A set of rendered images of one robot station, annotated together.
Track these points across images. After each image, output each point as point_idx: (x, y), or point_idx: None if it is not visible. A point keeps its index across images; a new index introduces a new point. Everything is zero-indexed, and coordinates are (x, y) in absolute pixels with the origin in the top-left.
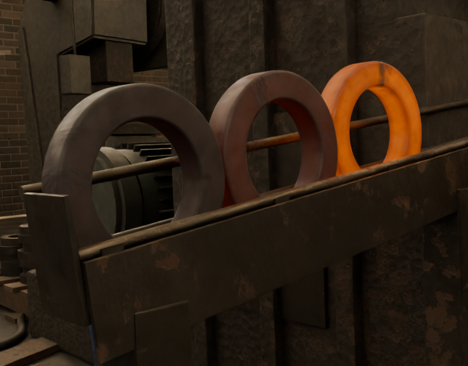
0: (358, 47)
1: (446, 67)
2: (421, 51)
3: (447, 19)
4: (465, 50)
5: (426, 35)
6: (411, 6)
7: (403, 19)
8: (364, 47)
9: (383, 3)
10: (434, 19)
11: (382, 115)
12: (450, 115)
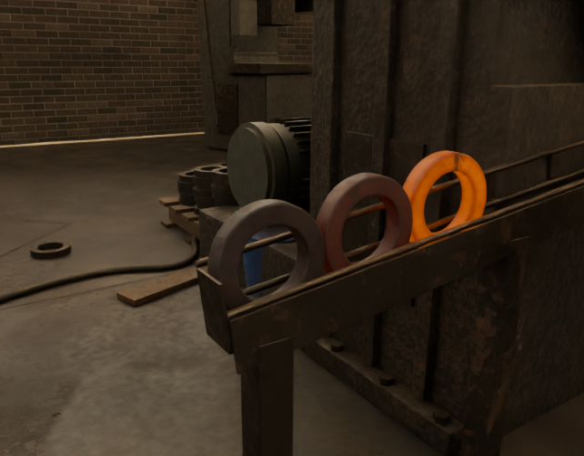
0: (459, 101)
1: (528, 128)
2: (506, 118)
3: (534, 88)
4: (549, 110)
5: (512, 106)
6: (507, 73)
7: (496, 88)
8: (464, 103)
9: (483, 71)
10: (521, 90)
11: None
12: (525, 166)
